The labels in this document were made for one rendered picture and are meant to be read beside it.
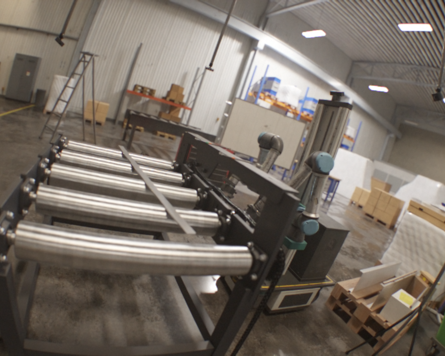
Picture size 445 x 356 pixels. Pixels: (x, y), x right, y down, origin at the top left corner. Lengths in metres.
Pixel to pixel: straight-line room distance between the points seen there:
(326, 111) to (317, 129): 0.17
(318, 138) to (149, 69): 9.87
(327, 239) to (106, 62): 10.52
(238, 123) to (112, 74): 6.76
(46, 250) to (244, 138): 5.57
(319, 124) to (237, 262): 1.50
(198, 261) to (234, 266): 0.14
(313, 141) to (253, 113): 4.00
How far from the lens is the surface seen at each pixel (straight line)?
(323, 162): 1.57
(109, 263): 0.77
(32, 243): 0.77
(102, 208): 1.01
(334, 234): 2.17
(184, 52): 11.84
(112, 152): 1.86
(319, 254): 2.17
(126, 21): 11.63
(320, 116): 2.15
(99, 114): 9.21
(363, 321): 2.55
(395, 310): 2.45
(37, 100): 11.21
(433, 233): 3.97
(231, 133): 6.00
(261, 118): 6.07
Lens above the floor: 1.32
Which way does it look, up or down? 12 degrees down
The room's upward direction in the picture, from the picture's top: 19 degrees clockwise
